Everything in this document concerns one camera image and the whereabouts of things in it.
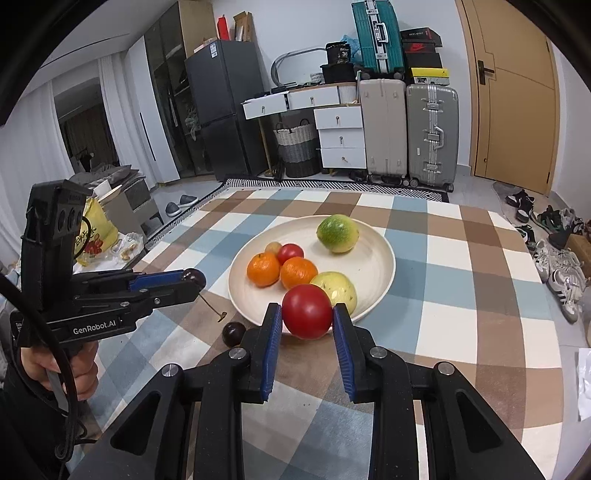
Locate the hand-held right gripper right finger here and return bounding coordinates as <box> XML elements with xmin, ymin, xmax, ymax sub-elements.
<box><xmin>331</xmin><ymin>302</ymin><xmax>548</xmax><ymax>480</ymax></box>

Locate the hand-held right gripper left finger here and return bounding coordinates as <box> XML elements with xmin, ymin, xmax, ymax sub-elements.
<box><xmin>69</xmin><ymin>302</ymin><xmax>284</xmax><ymax>480</ymax></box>

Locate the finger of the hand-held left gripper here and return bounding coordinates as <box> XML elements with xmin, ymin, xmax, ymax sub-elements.
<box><xmin>73</xmin><ymin>281</ymin><xmax>201</xmax><ymax>318</ymax></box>
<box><xmin>71</xmin><ymin>268</ymin><xmax>192</xmax><ymax>294</ymax></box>

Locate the large red tomato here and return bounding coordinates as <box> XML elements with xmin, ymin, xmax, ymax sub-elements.
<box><xmin>281</xmin><ymin>284</ymin><xmax>334</xmax><ymax>340</ymax></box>

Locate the yellow-green citrus fruit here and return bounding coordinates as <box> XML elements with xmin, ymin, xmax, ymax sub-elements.
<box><xmin>309</xmin><ymin>271</ymin><xmax>358</xmax><ymax>317</ymax></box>

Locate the orange mandarin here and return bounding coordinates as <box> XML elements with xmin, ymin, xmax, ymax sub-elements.
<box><xmin>280</xmin><ymin>257</ymin><xmax>319</xmax><ymax>291</ymax></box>
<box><xmin>247</xmin><ymin>252</ymin><xmax>281</xmax><ymax>288</ymax></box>

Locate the cream round plate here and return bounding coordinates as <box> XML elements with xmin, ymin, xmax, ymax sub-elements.
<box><xmin>228</xmin><ymin>215</ymin><xmax>397</xmax><ymax>326</ymax></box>

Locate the small red tomato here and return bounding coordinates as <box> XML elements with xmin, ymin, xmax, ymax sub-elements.
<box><xmin>276</xmin><ymin>243</ymin><xmax>305</xmax><ymax>265</ymax></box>

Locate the green citrus fruit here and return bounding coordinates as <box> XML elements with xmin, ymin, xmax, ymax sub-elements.
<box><xmin>316</xmin><ymin>215</ymin><xmax>360</xmax><ymax>254</ymax></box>

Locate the person's left forearm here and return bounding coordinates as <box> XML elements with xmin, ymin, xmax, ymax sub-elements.
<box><xmin>0</xmin><ymin>364</ymin><xmax>70</xmax><ymax>480</ymax></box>

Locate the person's left hand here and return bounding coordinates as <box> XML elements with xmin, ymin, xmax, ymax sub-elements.
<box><xmin>21</xmin><ymin>342</ymin><xmax>100</xmax><ymax>407</ymax></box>

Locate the clear plastic bag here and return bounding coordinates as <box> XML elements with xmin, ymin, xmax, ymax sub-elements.
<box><xmin>111</xmin><ymin>233</ymin><xmax>146</xmax><ymax>264</ymax></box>

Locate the small brown fruit stem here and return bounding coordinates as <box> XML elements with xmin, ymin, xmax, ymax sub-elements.
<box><xmin>199</xmin><ymin>295</ymin><xmax>228</xmax><ymax>323</ymax></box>

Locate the yellow plastic bag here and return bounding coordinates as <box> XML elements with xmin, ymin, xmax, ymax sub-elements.
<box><xmin>74</xmin><ymin>196</ymin><xmax>120</xmax><ymax>267</ymax></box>

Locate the open cardboard box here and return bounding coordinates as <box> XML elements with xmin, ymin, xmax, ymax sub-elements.
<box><xmin>99</xmin><ymin>168</ymin><xmax>153</xmax><ymax>232</ymax></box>

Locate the checkered tablecloth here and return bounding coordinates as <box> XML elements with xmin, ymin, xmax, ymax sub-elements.
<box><xmin>69</xmin><ymin>187</ymin><xmax>566</xmax><ymax>480</ymax></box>

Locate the white curtain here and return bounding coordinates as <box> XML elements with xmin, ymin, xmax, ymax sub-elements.
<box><xmin>98</xmin><ymin>50</ymin><xmax>155</xmax><ymax>169</ymax></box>

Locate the glass-door wardrobe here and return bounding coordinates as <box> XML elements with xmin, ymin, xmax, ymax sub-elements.
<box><xmin>127</xmin><ymin>4</ymin><xmax>218</xmax><ymax>183</ymax></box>

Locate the woven laundry basket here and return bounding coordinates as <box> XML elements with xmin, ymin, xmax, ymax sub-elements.
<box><xmin>272</xmin><ymin>119</ymin><xmax>321</xmax><ymax>178</ymax></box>

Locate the dark grey refrigerator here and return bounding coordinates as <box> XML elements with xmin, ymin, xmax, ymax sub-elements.
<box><xmin>185</xmin><ymin>39</ymin><xmax>271</xmax><ymax>182</ymax></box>

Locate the white dresser with drawers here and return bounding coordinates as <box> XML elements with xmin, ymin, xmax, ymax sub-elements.
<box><xmin>242</xmin><ymin>84</ymin><xmax>368</xmax><ymax>175</ymax></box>

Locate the beige suitcase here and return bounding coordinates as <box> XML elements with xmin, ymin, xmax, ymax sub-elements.
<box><xmin>358</xmin><ymin>78</ymin><xmax>409</xmax><ymax>181</ymax></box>

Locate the group of loose sneakers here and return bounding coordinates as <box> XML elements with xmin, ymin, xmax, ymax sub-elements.
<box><xmin>503</xmin><ymin>188</ymin><xmax>591</xmax><ymax>324</ymax></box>

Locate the grey suitcase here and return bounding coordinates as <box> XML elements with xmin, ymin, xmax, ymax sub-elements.
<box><xmin>405</xmin><ymin>83</ymin><xmax>460</xmax><ymax>192</ymax></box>

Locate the white paper sheet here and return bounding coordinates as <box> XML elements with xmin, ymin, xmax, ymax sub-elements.
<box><xmin>576</xmin><ymin>348</ymin><xmax>591</xmax><ymax>421</ymax></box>

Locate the oval mirror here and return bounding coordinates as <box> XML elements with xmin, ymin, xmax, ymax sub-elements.
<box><xmin>270</xmin><ymin>47</ymin><xmax>328</xmax><ymax>88</ymax></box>

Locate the small cardboard box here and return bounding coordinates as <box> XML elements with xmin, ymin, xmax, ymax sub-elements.
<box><xmin>567</xmin><ymin>233</ymin><xmax>591</xmax><ymax>264</ymax></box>

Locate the large cardboard sheet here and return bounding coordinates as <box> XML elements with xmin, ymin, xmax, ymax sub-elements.
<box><xmin>178</xmin><ymin>0</ymin><xmax>218</xmax><ymax>54</ymax></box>

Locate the flat cardboard box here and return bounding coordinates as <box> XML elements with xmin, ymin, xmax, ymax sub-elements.
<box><xmin>233</xmin><ymin>11</ymin><xmax>257</xmax><ymax>43</ymax></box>

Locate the black storage box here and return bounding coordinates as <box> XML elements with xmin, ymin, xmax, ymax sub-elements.
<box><xmin>320</xmin><ymin>63</ymin><xmax>361</xmax><ymax>85</ymax></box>

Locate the yellow and black shoe box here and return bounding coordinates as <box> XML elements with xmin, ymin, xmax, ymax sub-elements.
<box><xmin>410</xmin><ymin>68</ymin><xmax>451</xmax><ymax>86</ymax></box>

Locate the plain black shoe box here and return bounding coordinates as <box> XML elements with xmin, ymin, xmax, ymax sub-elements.
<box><xmin>404</xmin><ymin>52</ymin><xmax>444</xmax><ymax>70</ymax></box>

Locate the wooden door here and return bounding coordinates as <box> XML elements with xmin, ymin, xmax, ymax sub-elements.
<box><xmin>455</xmin><ymin>0</ymin><xmax>561</xmax><ymax>195</ymax></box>

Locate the blue plastic bag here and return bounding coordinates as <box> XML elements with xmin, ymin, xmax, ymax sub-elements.
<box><xmin>341</xmin><ymin>33</ymin><xmax>363</xmax><ymax>63</ymax></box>

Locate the black shoe box red logo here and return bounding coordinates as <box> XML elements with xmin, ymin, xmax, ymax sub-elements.
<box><xmin>402</xmin><ymin>39</ymin><xmax>441</xmax><ymax>55</ymax></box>

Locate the teal suitcase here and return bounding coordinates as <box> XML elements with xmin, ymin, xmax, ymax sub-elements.
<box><xmin>351</xmin><ymin>0</ymin><xmax>407</xmax><ymax>77</ymax></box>

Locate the black cable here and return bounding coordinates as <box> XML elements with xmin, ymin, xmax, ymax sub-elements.
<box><xmin>0</xmin><ymin>272</ymin><xmax>81</xmax><ymax>462</ymax></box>

